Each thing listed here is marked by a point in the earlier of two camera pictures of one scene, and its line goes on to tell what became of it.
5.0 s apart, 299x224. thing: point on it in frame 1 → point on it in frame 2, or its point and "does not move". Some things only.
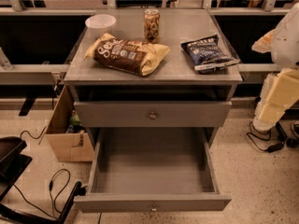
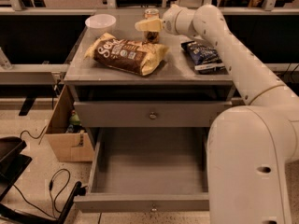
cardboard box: (68, 147) does not move
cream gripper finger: (263, 44) → (177, 19)
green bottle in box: (74, 119) does not move
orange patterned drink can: (151, 25) does not move
